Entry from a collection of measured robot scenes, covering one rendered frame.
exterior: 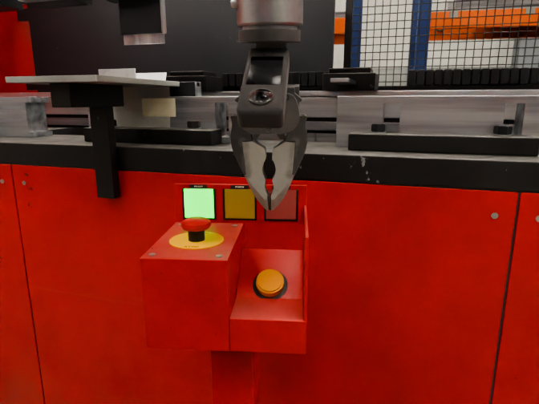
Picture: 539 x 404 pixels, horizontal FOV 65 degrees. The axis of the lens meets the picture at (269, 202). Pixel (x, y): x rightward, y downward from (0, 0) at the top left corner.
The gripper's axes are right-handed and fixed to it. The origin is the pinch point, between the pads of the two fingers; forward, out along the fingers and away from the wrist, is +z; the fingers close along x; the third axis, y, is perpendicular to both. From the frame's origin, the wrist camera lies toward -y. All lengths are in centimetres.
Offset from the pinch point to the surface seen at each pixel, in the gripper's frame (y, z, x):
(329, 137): 202, 27, -21
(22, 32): 116, -27, 101
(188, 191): 9.9, 1.9, 12.8
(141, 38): 46, -21, 31
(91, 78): 16.2, -14.2, 28.6
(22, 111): 49, -5, 62
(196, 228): -0.4, 3.6, 9.3
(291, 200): 9.8, 3.1, -2.6
